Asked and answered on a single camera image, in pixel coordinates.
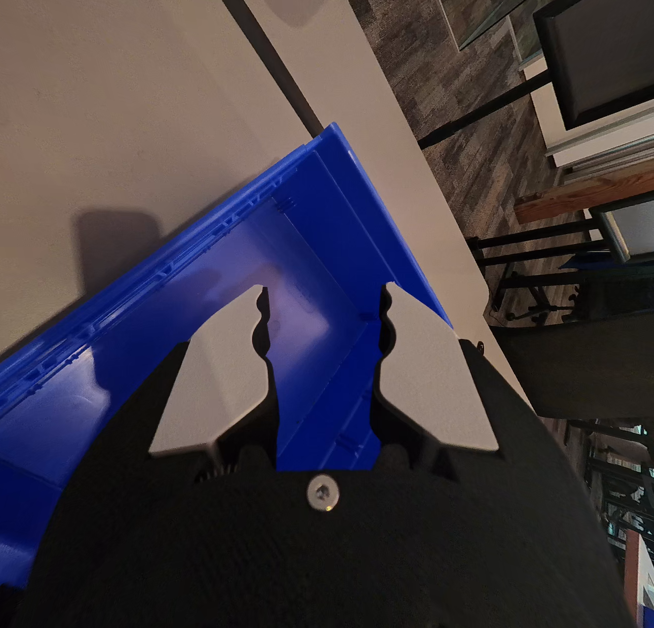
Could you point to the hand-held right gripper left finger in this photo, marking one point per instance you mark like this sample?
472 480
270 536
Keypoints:
214 382

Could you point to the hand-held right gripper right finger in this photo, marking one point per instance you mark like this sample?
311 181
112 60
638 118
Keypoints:
437 382

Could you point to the blue plastic bin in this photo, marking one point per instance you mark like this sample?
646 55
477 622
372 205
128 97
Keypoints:
327 229

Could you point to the black office chair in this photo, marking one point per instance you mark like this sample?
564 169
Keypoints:
577 372

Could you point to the grey panel on wheeled stand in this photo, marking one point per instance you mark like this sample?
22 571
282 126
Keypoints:
638 229

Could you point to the display screen on black stand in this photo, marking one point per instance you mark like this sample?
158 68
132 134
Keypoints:
598 50

